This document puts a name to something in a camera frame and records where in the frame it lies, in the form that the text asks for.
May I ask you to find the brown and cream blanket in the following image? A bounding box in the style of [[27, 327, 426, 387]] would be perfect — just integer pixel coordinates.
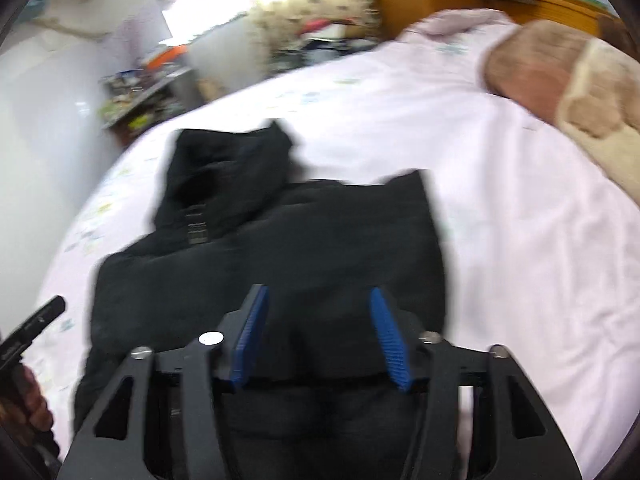
[[484, 20, 640, 196]]

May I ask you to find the cluttered side desk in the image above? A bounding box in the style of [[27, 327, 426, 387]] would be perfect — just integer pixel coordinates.
[[100, 62, 201, 136]]

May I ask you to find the wooden headboard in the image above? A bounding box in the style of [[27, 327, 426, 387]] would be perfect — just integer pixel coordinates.
[[510, 0, 621, 36]]

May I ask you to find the black padded jacket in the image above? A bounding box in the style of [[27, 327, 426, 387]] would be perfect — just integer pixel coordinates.
[[72, 119, 461, 480]]

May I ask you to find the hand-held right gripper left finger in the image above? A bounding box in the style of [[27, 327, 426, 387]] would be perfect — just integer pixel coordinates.
[[57, 284, 271, 480]]

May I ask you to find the pile of colourful clothes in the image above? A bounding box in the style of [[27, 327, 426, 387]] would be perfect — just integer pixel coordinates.
[[272, 15, 381, 73]]

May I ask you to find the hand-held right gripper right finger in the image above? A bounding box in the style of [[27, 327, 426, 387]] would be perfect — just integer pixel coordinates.
[[369, 287, 583, 480]]

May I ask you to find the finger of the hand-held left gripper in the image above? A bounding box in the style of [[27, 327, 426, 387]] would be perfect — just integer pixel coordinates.
[[0, 295, 67, 372]]

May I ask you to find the person's left hand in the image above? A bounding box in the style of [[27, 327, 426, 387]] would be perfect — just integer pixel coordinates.
[[12, 364, 55, 433]]

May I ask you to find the orange box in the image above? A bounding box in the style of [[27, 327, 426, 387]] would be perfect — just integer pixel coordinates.
[[144, 44, 190, 69]]

